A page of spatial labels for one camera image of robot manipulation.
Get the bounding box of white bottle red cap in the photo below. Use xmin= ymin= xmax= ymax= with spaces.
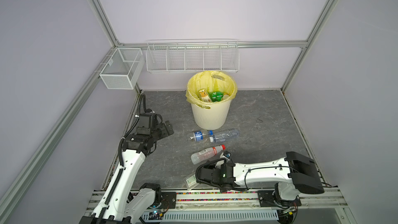
xmin=191 ymin=145 xmax=226 ymax=164

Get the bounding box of clear bottle green label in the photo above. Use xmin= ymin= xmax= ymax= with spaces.
xmin=184 ymin=173 xmax=199 ymax=190

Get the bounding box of green soda bottle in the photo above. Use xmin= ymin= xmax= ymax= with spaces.
xmin=209 ymin=91 xmax=224 ymax=102

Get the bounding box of clear bottle red white label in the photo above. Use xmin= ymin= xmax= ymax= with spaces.
xmin=198 ymin=89 xmax=212 ymax=103

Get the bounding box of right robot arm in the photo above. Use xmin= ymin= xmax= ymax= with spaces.
xmin=195 ymin=151 xmax=325 ymax=208

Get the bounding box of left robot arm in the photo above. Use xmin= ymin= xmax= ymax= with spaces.
xmin=80 ymin=121 xmax=174 ymax=224

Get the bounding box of cream plastic waste bin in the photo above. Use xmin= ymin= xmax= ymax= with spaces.
xmin=190 ymin=94 xmax=233 ymax=130

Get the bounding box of yellow bin liner bag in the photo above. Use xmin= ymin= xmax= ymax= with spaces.
xmin=186 ymin=71 xmax=238 ymax=109

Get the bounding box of clear crushed water bottle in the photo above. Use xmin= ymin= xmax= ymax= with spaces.
xmin=209 ymin=129 xmax=240 ymax=143

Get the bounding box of Pepsi water bottle blue label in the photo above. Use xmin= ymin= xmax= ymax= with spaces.
xmin=188 ymin=130 xmax=214 ymax=143

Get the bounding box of small white mesh basket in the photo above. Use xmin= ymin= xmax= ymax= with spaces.
xmin=99 ymin=48 xmax=145 ymax=90

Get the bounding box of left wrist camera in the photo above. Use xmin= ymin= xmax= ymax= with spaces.
xmin=136 ymin=111 xmax=163 ymax=128

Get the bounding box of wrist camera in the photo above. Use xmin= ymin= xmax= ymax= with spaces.
xmin=220 ymin=150 xmax=231 ymax=163
xmin=136 ymin=111 xmax=163 ymax=128

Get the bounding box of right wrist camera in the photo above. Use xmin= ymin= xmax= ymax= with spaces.
xmin=220 ymin=150 xmax=231 ymax=163

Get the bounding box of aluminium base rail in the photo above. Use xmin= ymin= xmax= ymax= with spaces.
xmin=81 ymin=188 xmax=358 ymax=224

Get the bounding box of long white wire shelf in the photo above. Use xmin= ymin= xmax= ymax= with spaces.
xmin=146 ymin=39 xmax=240 ymax=73

